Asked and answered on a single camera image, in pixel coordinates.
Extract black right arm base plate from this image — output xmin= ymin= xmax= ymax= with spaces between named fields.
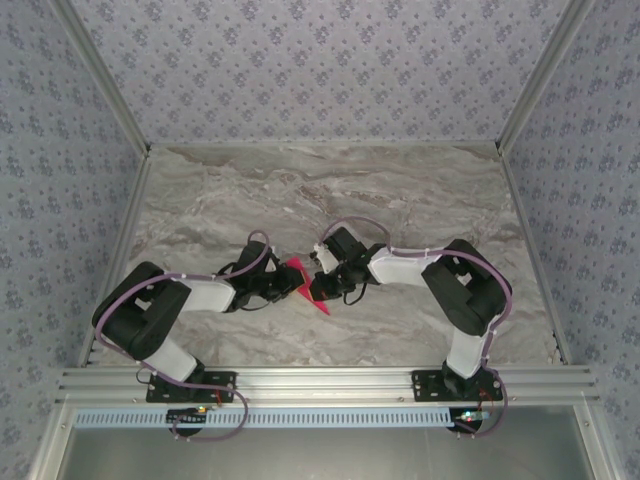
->
xmin=409 ymin=368 xmax=503 ymax=404

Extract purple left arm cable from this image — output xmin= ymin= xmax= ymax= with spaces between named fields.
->
xmin=93 ymin=229 xmax=274 ymax=445

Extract pink cloth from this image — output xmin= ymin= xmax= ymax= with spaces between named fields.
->
xmin=285 ymin=255 xmax=333 ymax=318

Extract aluminium frame post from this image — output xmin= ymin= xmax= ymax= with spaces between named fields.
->
xmin=47 ymin=0 xmax=154 ymax=159
xmin=493 ymin=0 xmax=599 ymax=156

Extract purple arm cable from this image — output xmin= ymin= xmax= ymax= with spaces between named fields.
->
xmin=318 ymin=215 xmax=515 ymax=439
xmin=93 ymin=229 xmax=274 ymax=445

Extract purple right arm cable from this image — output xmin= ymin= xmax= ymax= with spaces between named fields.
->
xmin=318 ymin=215 xmax=515 ymax=439

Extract steel sheet panel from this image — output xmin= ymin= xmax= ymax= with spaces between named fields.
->
xmin=54 ymin=404 xmax=596 ymax=480

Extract aluminium table rail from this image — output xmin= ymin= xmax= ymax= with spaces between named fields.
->
xmin=147 ymin=141 xmax=501 ymax=150
xmin=494 ymin=142 xmax=574 ymax=369
xmin=77 ymin=147 xmax=154 ymax=371

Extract aluminium lower frame rail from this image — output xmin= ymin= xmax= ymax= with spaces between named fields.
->
xmin=574 ymin=399 xmax=619 ymax=480
xmin=27 ymin=402 xmax=76 ymax=480

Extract aluminium rear table rail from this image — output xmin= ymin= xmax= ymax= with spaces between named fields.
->
xmin=147 ymin=141 xmax=501 ymax=150

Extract aluminium left table rail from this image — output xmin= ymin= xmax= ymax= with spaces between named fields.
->
xmin=77 ymin=147 xmax=154 ymax=371

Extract aluminium left frame post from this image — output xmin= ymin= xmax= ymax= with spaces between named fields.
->
xmin=47 ymin=0 xmax=154 ymax=159

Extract aluminium base beam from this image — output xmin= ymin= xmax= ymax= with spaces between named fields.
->
xmin=54 ymin=365 xmax=601 ymax=405

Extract aluminium right frame post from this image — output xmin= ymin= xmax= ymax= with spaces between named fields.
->
xmin=493 ymin=0 xmax=599 ymax=156

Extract aluminium right table rail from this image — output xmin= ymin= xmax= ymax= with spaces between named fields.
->
xmin=494 ymin=142 xmax=574 ymax=369

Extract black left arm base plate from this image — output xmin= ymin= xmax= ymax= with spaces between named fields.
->
xmin=145 ymin=369 xmax=239 ymax=404

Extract grey slotted cable duct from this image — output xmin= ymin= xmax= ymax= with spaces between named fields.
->
xmin=72 ymin=407 xmax=464 ymax=430

